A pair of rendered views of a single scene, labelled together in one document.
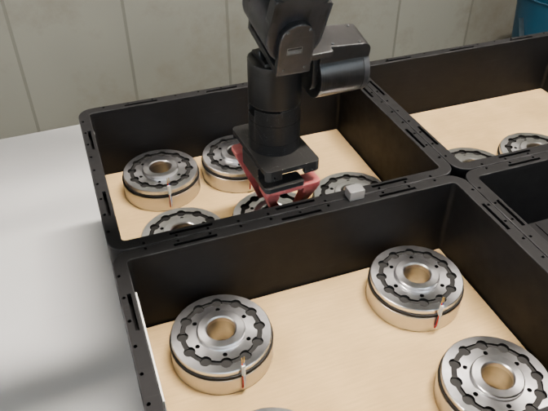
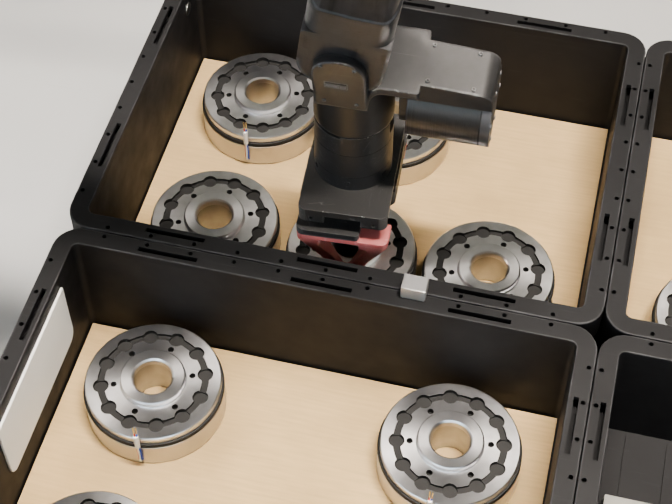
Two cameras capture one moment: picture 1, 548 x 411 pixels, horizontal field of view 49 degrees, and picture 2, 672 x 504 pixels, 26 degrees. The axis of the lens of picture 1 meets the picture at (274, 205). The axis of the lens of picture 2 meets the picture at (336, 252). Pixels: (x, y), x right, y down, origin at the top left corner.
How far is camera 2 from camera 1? 0.58 m
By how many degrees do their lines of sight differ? 27
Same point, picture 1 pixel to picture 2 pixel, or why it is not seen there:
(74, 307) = not seen: hidden behind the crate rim
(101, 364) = not seen: hidden behind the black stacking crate
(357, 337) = (325, 477)
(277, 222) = (281, 280)
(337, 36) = (446, 68)
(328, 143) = (568, 151)
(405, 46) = not seen: outside the picture
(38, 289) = (72, 176)
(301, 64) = (350, 101)
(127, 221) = (181, 153)
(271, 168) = (311, 202)
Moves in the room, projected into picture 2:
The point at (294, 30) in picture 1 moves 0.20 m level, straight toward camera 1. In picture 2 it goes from (329, 66) to (117, 274)
